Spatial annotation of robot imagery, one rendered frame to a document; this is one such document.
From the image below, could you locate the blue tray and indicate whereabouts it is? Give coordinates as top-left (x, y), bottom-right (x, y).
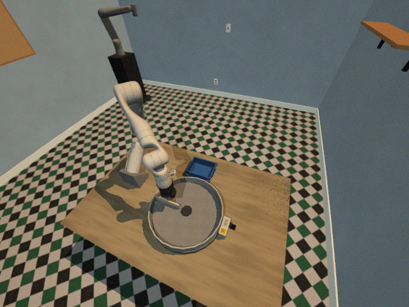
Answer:
top-left (185, 157), bottom-right (217, 183)

